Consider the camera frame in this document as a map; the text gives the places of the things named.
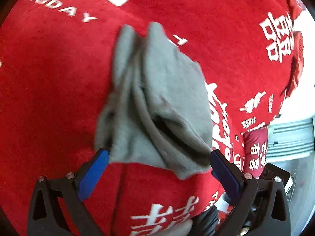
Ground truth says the grey small garment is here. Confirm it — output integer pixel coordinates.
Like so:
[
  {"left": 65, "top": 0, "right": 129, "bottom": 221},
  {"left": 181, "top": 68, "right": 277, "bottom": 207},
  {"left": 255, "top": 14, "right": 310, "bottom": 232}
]
[{"left": 94, "top": 22, "right": 212, "bottom": 180}]

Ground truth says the operator right hand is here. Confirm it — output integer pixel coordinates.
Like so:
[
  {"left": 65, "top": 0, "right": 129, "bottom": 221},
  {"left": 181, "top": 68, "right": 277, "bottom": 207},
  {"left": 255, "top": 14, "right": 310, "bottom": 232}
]
[{"left": 188, "top": 206, "right": 219, "bottom": 236}]

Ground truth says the white radiator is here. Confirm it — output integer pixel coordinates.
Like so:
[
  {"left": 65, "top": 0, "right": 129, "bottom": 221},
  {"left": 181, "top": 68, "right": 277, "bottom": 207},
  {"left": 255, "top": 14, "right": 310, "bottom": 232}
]
[{"left": 266, "top": 118, "right": 314, "bottom": 163}]

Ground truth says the red printed bed blanket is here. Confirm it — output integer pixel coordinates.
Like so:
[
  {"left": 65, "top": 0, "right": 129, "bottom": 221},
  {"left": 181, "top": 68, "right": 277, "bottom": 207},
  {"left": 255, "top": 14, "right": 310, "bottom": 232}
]
[{"left": 1, "top": 0, "right": 301, "bottom": 235}]

